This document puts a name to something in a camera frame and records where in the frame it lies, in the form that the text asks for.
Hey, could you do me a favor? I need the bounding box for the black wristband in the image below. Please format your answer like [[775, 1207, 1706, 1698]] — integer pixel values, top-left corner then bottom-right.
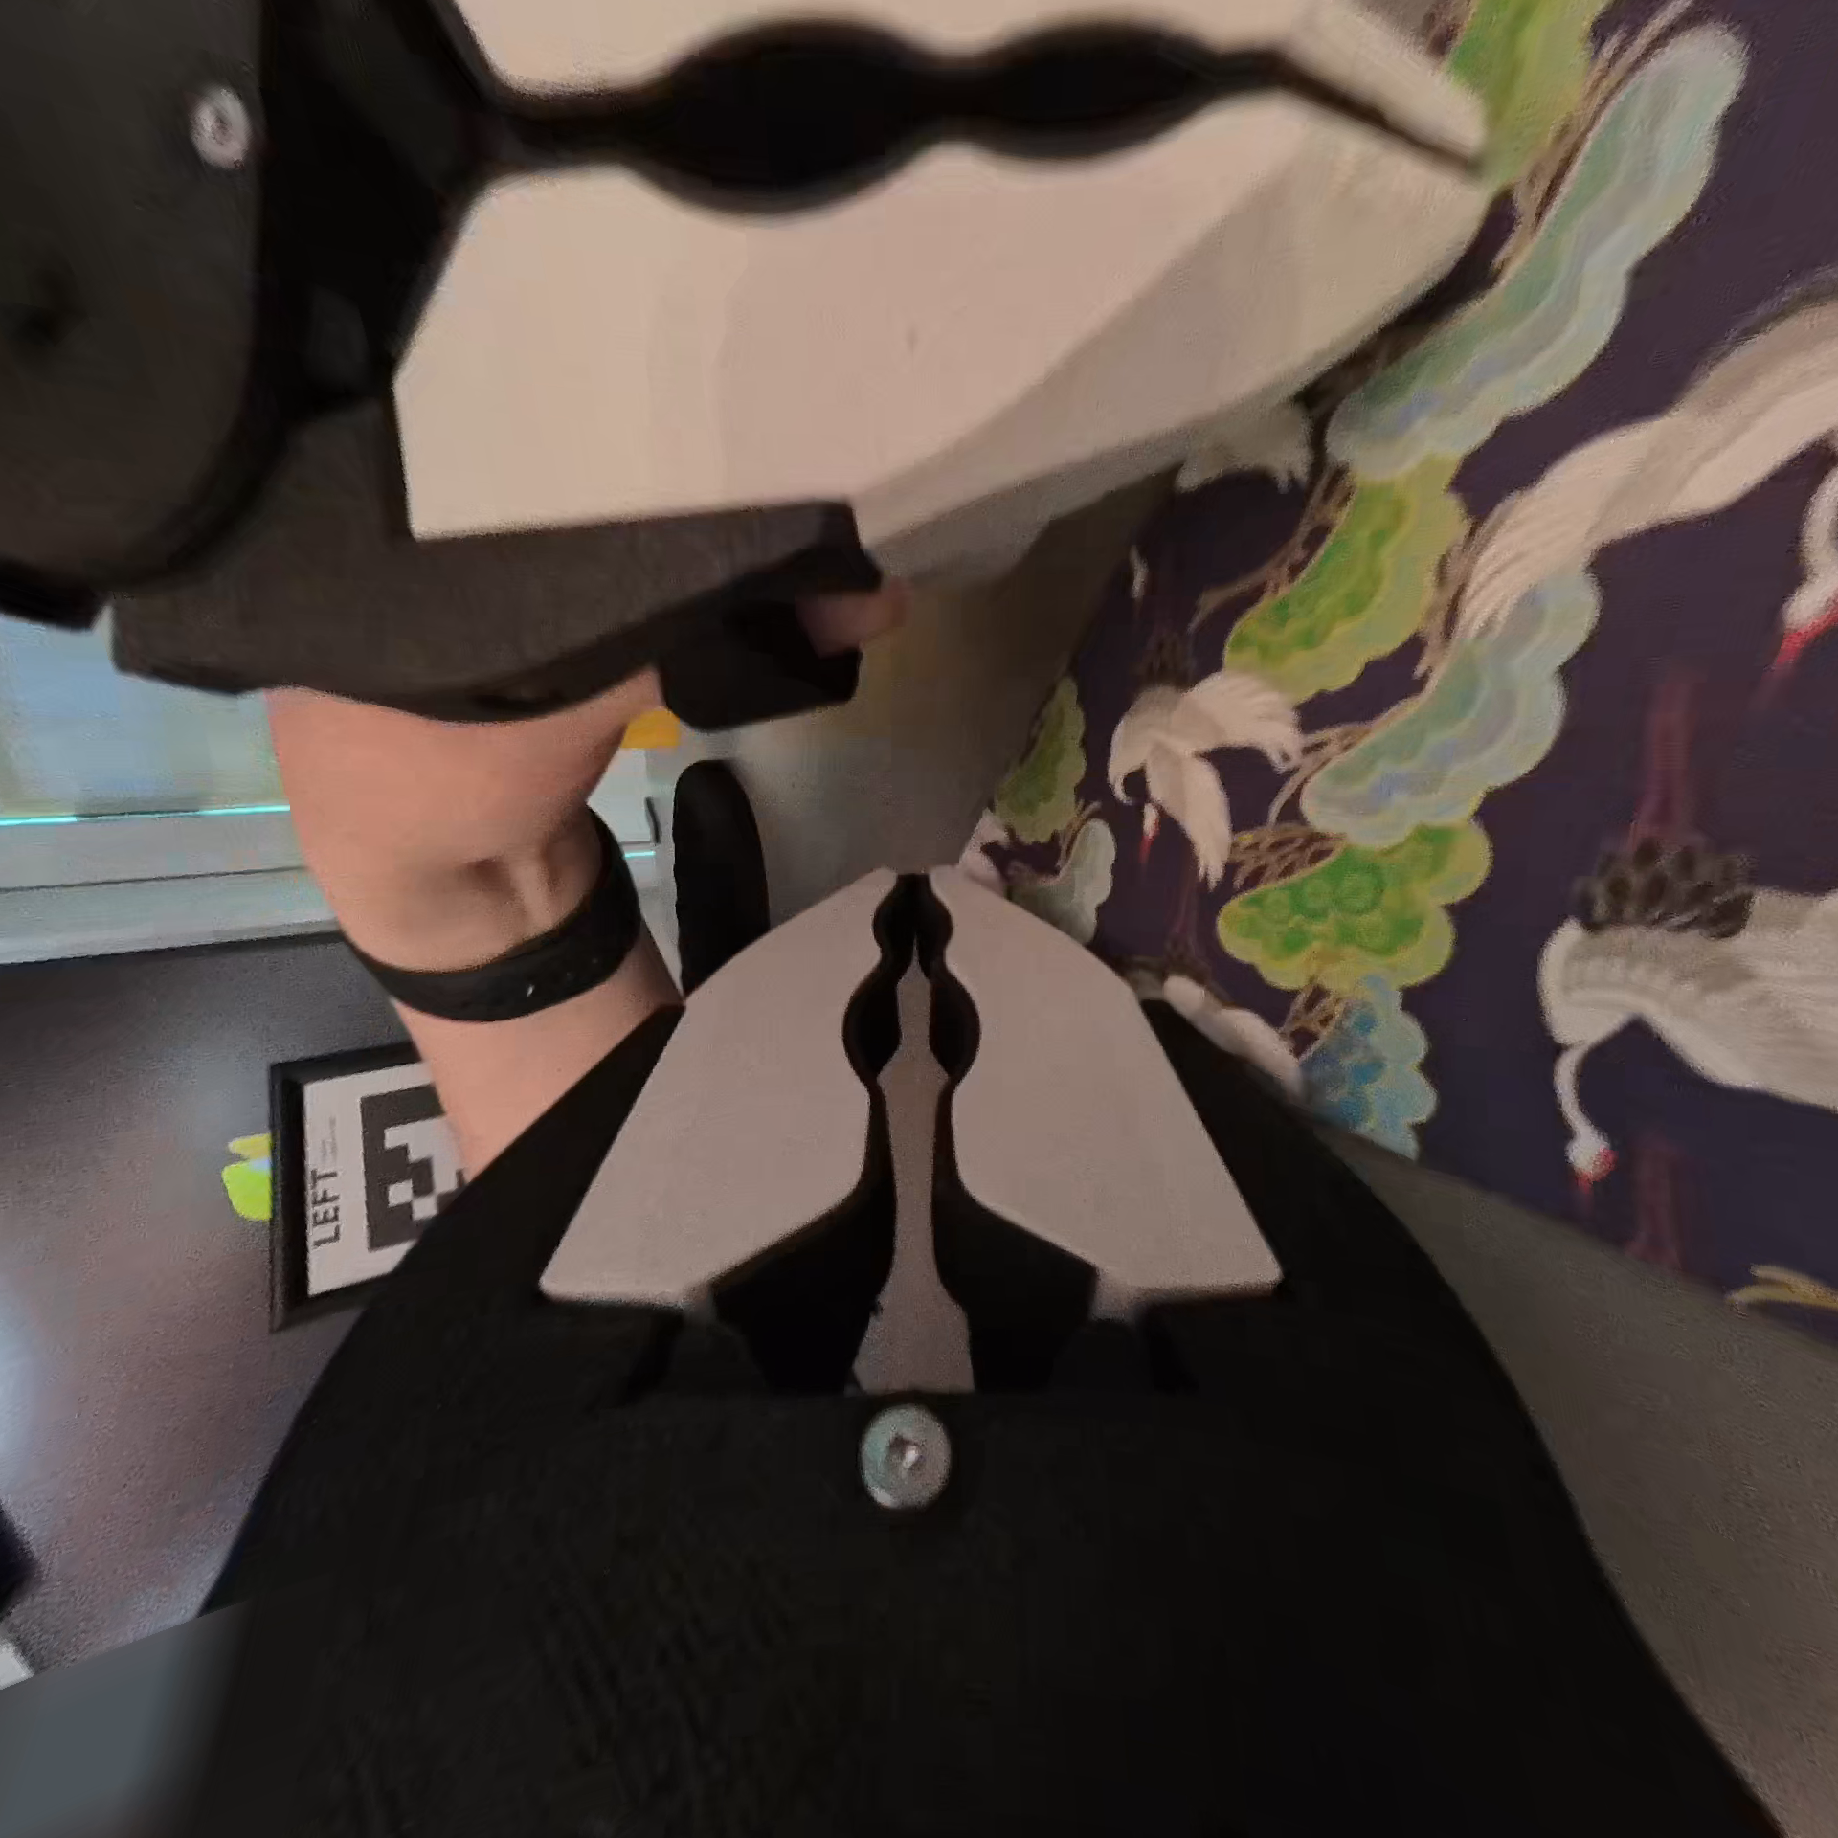
[[342, 816, 648, 1025]]

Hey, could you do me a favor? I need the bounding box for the framed marker sign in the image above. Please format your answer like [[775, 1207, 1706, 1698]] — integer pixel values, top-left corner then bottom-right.
[[269, 1042, 479, 1334]]

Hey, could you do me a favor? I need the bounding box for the patterned origami paper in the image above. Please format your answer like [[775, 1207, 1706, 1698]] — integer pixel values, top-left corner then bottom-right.
[[954, 0, 1838, 1352]]

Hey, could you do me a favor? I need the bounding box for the person's left hand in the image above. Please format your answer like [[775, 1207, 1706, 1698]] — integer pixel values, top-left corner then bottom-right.
[[265, 581, 911, 951]]

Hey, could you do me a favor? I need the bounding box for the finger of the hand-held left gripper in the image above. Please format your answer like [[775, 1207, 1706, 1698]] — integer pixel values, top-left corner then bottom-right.
[[443, 0, 1490, 165], [392, 90, 1499, 586]]

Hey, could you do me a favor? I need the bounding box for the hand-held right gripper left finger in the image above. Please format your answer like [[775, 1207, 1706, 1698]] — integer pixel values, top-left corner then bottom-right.
[[535, 864, 906, 1314]]

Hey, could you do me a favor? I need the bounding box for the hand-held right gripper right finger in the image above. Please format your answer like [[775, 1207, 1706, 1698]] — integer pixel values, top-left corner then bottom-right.
[[916, 861, 1285, 1314]]

